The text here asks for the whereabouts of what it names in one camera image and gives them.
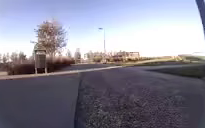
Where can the street lamp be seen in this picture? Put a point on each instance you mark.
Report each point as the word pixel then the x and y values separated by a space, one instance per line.
pixel 104 46

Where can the sign board on posts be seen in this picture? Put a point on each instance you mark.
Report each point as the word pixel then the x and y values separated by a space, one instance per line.
pixel 40 60

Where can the narrow grass strip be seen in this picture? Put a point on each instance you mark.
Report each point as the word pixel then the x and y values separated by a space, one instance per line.
pixel 150 62

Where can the pale kerb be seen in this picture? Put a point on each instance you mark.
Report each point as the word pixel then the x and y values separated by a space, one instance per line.
pixel 56 72

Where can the grass lawn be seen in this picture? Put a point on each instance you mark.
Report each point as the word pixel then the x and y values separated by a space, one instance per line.
pixel 183 71

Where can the grey asphalt road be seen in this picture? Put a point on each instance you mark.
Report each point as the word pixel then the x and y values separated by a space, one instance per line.
pixel 83 66

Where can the bare tree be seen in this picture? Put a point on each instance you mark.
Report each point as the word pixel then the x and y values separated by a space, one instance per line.
pixel 51 36

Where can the row of buildings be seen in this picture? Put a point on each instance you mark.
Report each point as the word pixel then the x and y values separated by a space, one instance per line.
pixel 123 56

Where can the dark asphalt ground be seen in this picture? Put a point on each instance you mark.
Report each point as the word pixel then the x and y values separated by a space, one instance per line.
pixel 30 103

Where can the low brown hedge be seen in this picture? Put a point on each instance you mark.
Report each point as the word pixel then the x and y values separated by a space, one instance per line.
pixel 23 68

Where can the gravel strip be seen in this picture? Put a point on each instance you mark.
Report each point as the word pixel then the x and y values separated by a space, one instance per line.
pixel 130 100

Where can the group of trees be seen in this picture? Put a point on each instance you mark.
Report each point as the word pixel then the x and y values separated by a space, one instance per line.
pixel 77 55

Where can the row of trees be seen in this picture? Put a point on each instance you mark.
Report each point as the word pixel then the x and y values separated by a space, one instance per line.
pixel 10 57

